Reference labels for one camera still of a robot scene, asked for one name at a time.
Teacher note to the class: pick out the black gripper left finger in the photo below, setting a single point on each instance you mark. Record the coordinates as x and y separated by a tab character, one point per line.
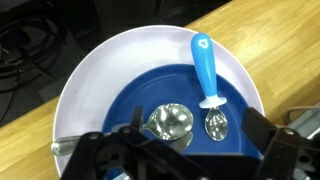
113	150

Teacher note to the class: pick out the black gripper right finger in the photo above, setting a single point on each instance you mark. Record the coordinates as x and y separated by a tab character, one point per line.
286	153

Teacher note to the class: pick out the large metal spoon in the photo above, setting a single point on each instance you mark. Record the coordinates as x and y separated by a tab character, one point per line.
171	120

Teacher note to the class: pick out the white and blue plate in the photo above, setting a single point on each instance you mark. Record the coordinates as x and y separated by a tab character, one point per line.
110	73

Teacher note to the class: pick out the dark blue plate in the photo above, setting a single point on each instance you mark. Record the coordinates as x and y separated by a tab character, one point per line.
160	86

